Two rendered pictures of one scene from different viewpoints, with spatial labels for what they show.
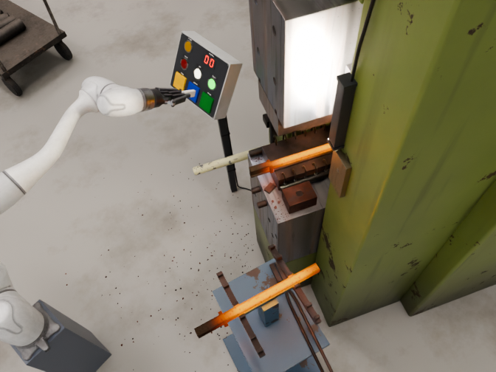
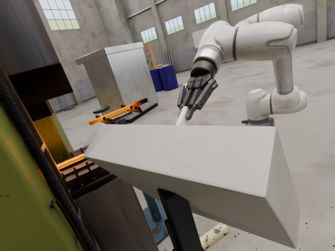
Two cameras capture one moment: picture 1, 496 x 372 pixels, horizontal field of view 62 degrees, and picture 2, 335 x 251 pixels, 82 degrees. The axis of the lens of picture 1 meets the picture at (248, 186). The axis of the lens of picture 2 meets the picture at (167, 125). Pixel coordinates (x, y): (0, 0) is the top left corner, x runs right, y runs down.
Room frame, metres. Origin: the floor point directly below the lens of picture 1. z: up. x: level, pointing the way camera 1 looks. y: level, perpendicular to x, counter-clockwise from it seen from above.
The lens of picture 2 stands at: (1.83, 0.08, 1.30)
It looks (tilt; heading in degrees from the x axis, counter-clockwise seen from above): 19 degrees down; 171
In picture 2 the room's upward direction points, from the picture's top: 16 degrees counter-clockwise
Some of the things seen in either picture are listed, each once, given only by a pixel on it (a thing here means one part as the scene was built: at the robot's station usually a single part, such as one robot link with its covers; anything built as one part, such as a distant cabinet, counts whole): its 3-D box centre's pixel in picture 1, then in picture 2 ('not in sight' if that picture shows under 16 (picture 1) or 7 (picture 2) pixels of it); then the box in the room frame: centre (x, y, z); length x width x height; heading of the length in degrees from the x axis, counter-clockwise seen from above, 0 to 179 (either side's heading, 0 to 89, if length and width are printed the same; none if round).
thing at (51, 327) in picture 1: (32, 331); (255, 120); (0.53, 0.99, 0.63); 0.22 x 0.18 x 0.06; 44
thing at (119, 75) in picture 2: not in sight; (122, 84); (-3.65, 0.09, 0.89); 1.39 x 1.09 x 1.78; 135
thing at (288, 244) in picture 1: (318, 193); (77, 224); (1.01, -0.33, 0.69); 0.56 x 0.38 x 0.45; 103
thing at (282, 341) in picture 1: (268, 317); not in sight; (0.44, -0.02, 0.75); 0.40 x 0.30 x 0.02; 22
